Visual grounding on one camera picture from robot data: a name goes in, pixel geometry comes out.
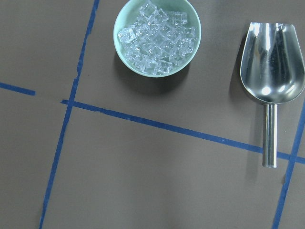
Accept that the green bowl of ice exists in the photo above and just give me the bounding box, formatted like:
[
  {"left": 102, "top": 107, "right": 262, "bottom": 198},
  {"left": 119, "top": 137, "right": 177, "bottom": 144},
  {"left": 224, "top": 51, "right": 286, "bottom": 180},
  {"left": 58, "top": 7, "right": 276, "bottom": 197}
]
[{"left": 113, "top": 0, "right": 201, "bottom": 78}]

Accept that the steel ice scoop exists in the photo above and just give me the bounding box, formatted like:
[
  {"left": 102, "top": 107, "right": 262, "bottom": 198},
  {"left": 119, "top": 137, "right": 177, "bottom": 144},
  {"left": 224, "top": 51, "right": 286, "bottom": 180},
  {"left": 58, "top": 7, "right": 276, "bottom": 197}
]
[{"left": 240, "top": 22, "right": 305, "bottom": 168}]

